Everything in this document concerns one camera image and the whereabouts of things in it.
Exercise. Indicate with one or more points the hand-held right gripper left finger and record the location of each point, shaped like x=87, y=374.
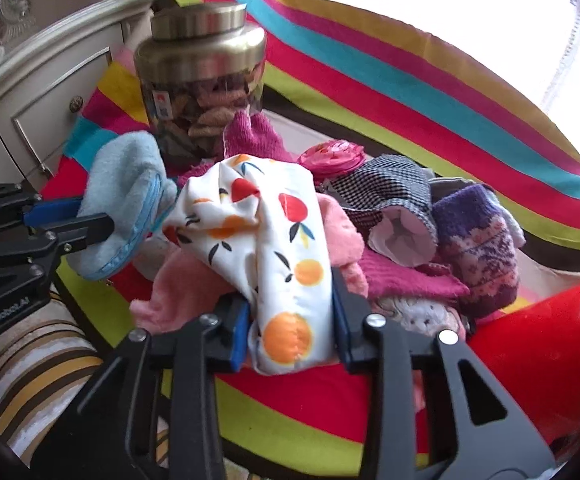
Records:
x=237, y=332

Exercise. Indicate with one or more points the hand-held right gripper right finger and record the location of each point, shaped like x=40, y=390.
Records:
x=344, y=325

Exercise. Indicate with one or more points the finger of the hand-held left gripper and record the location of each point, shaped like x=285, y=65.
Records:
x=52, y=212
x=87, y=230

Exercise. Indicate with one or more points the light blue fleece mitten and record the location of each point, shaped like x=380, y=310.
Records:
x=119, y=180

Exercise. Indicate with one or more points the white fruit-print cloth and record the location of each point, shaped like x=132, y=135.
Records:
x=280, y=240

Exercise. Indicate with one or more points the brown-yellow striped cushion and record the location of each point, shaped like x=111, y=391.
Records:
x=34, y=370

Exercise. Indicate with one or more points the pink fleece cloth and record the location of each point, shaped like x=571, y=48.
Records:
x=184, y=280

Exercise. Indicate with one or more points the magenta knit cloth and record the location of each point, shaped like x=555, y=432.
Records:
x=405, y=280

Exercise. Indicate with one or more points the white floral cloth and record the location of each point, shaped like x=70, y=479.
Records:
x=420, y=315

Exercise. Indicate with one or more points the cream dresser with drawers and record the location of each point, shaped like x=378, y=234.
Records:
x=44, y=105

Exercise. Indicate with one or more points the black-white houndstooth cloth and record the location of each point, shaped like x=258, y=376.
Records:
x=395, y=185

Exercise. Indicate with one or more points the purple patterned knit sock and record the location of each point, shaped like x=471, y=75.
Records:
x=475, y=250

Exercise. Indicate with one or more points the pink floral fabric piece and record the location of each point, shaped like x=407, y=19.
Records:
x=330, y=157

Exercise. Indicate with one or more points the magenta knitted glove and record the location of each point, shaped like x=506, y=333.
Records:
x=255, y=140

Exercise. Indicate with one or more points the red plastic container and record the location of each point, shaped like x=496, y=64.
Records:
x=545, y=355

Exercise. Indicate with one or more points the glass jar with gold lid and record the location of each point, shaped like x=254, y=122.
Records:
x=199, y=55

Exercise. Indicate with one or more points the colourful striped blanket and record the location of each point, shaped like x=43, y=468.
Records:
x=395, y=75

